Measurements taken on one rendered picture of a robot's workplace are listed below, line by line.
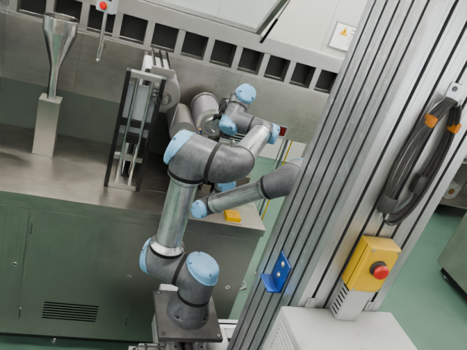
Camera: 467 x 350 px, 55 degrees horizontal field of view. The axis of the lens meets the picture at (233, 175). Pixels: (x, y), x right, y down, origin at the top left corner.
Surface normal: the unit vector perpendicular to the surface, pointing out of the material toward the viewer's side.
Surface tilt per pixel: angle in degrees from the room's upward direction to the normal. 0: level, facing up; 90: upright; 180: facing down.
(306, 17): 90
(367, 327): 0
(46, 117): 90
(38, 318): 90
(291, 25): 90
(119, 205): 0
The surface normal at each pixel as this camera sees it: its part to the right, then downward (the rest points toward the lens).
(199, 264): 0.41, -0.81
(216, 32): 0.18, 0.47
